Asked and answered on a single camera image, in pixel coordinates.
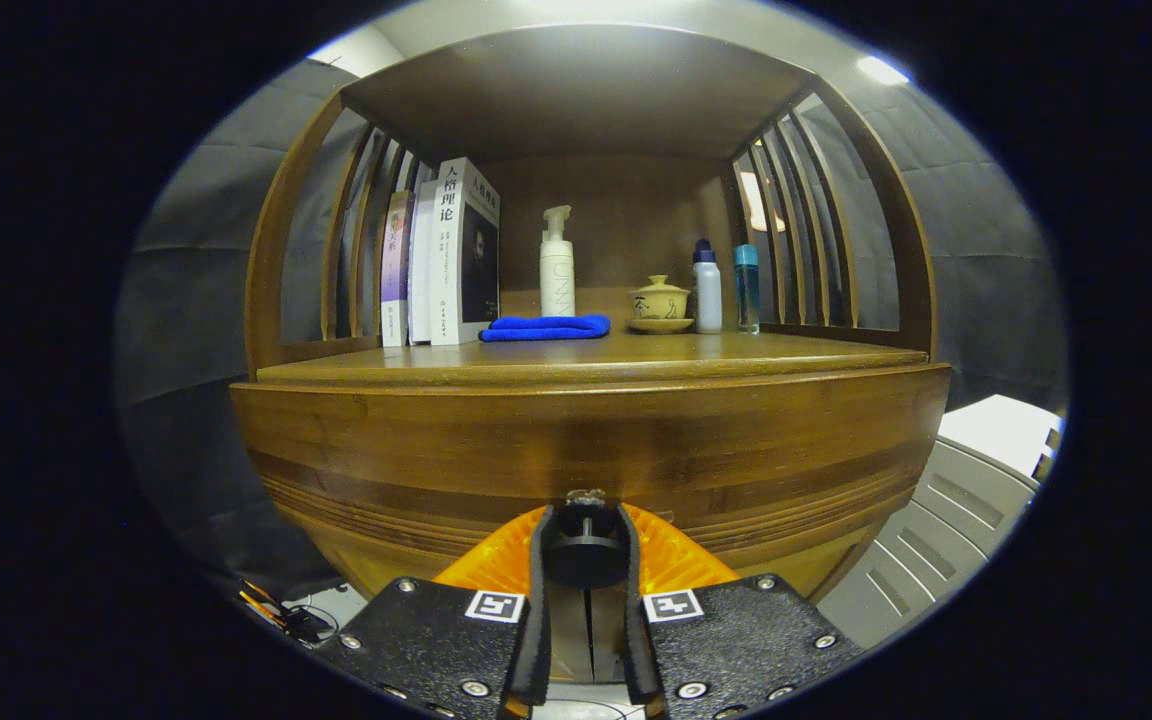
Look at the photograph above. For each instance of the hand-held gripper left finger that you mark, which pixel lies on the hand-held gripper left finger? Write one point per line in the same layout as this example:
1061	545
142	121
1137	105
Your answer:
436	650

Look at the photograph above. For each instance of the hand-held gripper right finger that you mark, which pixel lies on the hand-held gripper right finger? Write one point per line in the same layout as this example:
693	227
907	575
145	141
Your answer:
736	650

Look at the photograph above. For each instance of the black drawer knob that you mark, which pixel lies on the black drawer knob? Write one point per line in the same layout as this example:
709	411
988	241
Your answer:
586	555

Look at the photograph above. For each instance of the wooden drawer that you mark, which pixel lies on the wooden drawer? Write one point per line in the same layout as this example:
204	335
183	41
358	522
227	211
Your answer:
586	440

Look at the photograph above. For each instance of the wooden countertop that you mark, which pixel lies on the wooden countertop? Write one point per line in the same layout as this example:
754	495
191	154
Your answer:
636	350

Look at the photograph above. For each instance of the wooden cabinet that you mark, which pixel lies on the wooden cabinet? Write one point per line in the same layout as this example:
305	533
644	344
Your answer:
576	90

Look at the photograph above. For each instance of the white plastic storage unit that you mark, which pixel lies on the white plastic storage unit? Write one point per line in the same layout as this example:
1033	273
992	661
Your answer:
946	520

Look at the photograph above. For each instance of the blue folded cloth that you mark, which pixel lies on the blue folded cloth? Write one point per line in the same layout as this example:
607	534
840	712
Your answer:
546	328

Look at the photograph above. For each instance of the clear blue bottle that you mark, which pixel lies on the clear blue bottle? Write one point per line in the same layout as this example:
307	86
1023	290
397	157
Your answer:
747	295

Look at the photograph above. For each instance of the white bottle with dark cap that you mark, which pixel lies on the white bottle with dark cap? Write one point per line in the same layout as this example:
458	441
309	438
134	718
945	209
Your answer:
707	295

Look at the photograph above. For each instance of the yellow lidded tea bowl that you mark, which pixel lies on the yellow lidded tea bowl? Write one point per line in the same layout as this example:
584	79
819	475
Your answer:
659	302

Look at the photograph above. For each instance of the thin white book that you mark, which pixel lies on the thin white book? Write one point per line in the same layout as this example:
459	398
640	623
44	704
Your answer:
421	270

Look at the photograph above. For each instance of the purple book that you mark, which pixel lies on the purple book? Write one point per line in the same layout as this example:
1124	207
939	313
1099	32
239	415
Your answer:
395	270

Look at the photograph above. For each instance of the thick white and black book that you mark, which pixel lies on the thick white and black book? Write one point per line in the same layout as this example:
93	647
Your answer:
461	260

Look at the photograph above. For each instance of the white pump bottle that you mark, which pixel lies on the white pump bottle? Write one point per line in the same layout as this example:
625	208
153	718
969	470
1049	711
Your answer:
557	275

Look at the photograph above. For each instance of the ceiling strip lamp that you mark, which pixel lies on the ceiling strip lamp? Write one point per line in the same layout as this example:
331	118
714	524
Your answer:
883	70

